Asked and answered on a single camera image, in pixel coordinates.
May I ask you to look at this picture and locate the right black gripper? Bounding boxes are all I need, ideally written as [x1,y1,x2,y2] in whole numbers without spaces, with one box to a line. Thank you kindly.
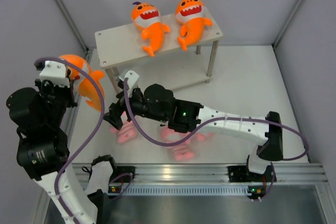
[102,86,169,132]

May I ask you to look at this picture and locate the orange shark plush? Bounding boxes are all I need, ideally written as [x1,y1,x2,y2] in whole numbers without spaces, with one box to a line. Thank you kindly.
[174,0,213,51]
[59,54,104,112]
[131,1,171,57]

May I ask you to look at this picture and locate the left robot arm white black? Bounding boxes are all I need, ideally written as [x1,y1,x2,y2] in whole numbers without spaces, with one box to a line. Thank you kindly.
[6,79,119,223]

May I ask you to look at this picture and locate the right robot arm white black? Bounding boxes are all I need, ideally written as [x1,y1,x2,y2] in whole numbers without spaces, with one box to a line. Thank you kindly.
[103,84,284,180]

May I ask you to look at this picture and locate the white two-tier wooden shelf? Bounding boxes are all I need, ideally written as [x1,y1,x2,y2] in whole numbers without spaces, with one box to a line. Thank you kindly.
[92,14,223,103]

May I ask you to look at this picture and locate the pink striped plush left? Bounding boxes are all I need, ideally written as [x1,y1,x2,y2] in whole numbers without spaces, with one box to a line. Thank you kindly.
[109,112,138,144]

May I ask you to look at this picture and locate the pink striped plush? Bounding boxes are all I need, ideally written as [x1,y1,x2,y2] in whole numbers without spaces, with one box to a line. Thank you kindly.
[109,112,138,144]
[160,126,195,162]
[195,133,215,142]

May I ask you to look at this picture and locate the pink striped plush centre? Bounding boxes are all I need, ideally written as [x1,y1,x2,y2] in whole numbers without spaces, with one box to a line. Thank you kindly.
[160,126,195,162]

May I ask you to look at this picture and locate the pink striped plush right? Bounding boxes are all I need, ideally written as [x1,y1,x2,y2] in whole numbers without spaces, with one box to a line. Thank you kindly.
[195,133,215,142]

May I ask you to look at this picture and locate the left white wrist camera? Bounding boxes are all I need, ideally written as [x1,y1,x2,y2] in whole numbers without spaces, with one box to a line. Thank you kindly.
[39,60,70,88]

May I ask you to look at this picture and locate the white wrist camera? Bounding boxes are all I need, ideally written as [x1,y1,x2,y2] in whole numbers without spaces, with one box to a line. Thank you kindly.
[118,70,140,91]
[39,60,70,88]

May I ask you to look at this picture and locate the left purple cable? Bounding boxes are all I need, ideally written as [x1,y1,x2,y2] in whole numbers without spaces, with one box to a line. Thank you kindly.
[34,56,134,224]

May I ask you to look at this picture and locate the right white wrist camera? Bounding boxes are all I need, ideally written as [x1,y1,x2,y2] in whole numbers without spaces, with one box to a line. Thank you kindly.
[118,70,140,91]

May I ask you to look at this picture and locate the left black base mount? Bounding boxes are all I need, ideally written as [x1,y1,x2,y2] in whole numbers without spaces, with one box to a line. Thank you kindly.
[109,166,135,183]

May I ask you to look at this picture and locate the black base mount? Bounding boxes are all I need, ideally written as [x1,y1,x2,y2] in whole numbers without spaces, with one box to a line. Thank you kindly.
[109,166,135,183]
[227,165,275,183]

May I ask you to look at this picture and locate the aluminium front rail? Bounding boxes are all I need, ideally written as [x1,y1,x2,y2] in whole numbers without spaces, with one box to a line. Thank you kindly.
[70,163,329,196]

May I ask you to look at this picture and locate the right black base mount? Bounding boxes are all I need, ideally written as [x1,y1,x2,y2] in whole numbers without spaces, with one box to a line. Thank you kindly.
[227,165,275,183]

